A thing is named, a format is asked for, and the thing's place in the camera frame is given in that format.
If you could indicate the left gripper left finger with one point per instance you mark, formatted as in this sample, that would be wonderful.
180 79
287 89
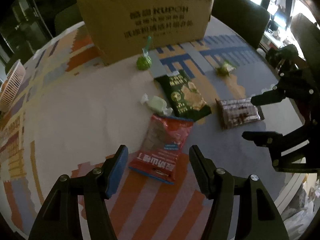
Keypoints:
59 216

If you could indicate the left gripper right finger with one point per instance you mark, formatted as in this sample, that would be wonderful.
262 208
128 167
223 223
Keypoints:
258 217

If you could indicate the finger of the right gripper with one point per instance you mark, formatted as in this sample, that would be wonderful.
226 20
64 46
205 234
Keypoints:
270 96
262 139

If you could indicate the dark green biscuit packet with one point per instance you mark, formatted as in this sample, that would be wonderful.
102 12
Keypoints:
183 96

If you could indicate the green lollipop with stick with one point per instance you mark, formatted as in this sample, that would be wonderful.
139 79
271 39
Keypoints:
144 62

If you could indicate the dark brown chocolate packet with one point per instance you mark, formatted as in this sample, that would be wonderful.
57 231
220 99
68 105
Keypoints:
237 112

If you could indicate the small green pastry packet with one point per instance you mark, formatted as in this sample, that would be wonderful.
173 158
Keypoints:
225 69

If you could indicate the black chair right side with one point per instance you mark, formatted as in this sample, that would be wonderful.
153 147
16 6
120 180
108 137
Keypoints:
246 18

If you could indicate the black chair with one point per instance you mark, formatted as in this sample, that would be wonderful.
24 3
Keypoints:
246 18
67 18

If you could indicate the colourful patterned table mat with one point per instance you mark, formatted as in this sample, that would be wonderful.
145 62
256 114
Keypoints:
72 112

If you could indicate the pink red hawthorn packet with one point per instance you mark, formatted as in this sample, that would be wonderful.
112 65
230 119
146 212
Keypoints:
161 148

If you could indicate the white wrapped candy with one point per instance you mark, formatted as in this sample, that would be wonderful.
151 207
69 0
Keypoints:
157 105

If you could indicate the pink plastic basket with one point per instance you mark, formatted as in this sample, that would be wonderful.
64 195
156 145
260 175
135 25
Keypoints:
11 85

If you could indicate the brown cardboard box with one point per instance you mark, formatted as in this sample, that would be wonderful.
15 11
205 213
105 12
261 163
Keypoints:
120 28

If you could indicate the black chair far left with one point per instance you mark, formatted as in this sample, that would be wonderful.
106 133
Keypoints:
67 18

